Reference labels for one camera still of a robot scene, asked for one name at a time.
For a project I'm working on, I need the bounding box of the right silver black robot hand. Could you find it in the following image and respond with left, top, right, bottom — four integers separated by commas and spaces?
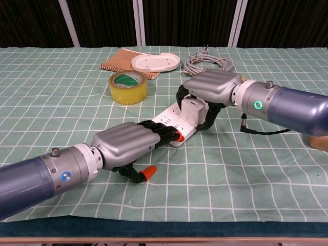
176, 69, 243, 131

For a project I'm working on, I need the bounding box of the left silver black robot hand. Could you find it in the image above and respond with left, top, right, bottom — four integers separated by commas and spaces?
91, 122, 185, 184

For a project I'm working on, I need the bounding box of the white plug adapter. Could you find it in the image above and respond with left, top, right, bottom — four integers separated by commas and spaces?
180, 99, 208, 127

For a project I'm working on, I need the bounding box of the white power strip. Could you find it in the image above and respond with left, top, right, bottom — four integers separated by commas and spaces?
151, 94, 199, 149

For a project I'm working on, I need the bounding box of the yellow tape roll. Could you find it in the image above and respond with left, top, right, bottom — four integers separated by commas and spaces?
108, 71, 148, 105

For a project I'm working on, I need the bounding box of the white oval tray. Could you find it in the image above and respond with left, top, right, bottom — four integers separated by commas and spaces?
131, 52, 180, 73

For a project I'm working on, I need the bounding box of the green white grid tablecloth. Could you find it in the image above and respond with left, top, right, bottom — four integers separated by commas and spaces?
0, 46, 328, 222

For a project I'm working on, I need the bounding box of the brown spiral notebook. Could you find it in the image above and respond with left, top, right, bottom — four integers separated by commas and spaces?
99, 48, 161, 80

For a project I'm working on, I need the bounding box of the grey cable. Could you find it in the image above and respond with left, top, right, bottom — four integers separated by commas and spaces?
182, 44, 234, 77

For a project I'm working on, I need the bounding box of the white partition post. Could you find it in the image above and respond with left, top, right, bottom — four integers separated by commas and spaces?
132, 0, 146, 47
58, 0, 80, 47
227, 0, 249, 47

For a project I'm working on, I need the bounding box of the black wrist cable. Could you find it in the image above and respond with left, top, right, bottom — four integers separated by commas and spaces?
239, 114, 293, 135

